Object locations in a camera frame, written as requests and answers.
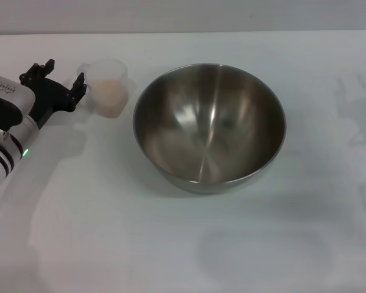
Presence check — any clear plastic measuring cup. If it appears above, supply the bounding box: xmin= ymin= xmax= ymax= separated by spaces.
xmin=76 ymin=58 xmax=137 ymax=120

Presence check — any stainless steel bowl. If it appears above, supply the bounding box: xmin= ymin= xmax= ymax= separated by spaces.
xmin=132 ymin=62 xmax=287 ymax=195

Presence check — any white rice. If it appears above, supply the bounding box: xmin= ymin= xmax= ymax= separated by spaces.
xmin=92 ymin=78 xmax=131 ymax=118

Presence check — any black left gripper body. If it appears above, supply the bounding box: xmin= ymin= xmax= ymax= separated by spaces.
xmin=27 ymin=78 xmax=77 ymax=129

